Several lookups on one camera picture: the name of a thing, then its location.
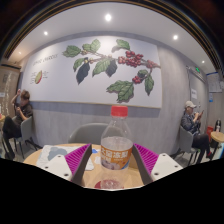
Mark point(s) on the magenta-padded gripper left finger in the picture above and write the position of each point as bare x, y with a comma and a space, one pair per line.
75, 161

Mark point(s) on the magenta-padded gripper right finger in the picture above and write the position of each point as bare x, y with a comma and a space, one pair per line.
150, 163

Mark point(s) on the clear red-capped drink bottle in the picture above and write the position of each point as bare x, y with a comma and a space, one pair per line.
116, 150

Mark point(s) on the grey chair at round table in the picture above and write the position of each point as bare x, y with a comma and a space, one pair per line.
88, 133

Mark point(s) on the flat round red coaster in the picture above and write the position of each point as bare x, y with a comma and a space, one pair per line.
97, 185

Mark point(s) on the person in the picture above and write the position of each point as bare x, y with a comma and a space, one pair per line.
20, 116
191, 123

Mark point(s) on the red bin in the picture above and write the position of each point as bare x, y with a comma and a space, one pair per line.
209, 130

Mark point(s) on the small round wooden table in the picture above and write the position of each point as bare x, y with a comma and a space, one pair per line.
218, 136

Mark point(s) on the dark thermos flask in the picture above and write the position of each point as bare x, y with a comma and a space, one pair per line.
218, 125

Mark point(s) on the green exit sign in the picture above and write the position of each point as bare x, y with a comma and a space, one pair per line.
197, 69

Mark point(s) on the round ceiling lights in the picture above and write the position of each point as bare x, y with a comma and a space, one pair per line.
108, 17

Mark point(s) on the coffee plant wall poster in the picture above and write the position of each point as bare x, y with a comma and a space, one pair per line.
66, 80

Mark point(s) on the white wall notice sheet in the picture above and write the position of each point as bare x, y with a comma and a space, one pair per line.
194, 93

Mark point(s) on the wall notice board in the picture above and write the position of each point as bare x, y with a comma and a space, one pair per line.
215, 82

